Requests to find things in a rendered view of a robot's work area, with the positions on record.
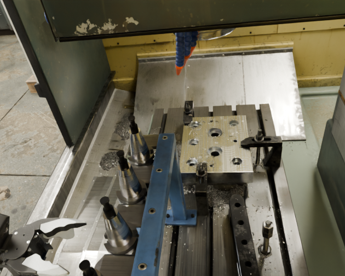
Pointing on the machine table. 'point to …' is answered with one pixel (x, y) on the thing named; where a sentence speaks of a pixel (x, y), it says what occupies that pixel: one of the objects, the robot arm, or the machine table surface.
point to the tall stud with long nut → (267, 231)
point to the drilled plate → (228, 170)
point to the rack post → (178, 199)
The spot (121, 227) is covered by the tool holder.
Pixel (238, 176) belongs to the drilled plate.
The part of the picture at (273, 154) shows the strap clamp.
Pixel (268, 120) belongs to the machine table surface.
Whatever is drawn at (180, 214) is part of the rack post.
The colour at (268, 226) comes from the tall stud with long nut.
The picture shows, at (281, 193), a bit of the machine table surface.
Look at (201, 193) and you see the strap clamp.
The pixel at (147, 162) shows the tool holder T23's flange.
